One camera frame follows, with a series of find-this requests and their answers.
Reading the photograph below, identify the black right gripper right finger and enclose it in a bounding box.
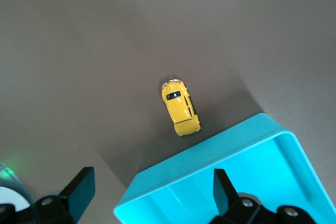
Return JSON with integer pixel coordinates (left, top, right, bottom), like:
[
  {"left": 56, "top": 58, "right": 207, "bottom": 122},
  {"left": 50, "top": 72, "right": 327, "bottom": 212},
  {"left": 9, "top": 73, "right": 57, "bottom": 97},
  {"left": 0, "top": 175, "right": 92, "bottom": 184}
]
[{"left": 209, "top": 168, "right": 279, "bottom": 224}]

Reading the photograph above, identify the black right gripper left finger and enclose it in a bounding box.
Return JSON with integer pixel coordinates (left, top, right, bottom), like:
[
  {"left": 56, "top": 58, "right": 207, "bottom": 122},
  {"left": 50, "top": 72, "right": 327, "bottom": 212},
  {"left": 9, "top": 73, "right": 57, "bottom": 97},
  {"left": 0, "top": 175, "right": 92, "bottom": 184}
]
[{"left": 31, "top": 166, "right": 96, "bottom": 224}]

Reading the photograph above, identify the yellow beetle toy car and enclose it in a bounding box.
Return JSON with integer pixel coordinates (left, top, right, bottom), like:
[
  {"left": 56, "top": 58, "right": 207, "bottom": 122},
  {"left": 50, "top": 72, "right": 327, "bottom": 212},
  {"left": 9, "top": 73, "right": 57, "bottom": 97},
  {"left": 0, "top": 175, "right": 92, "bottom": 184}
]
[{"left": 160, "top": 78, "right": 202, "bottom": 137}]

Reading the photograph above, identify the turquoise plastic bin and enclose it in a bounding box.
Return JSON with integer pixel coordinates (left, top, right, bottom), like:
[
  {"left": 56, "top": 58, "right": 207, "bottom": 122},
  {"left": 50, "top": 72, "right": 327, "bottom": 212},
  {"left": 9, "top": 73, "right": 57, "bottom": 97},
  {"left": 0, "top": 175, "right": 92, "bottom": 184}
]
[{"left": 113, "top": 112, "right": 336, "bottom": 224}]

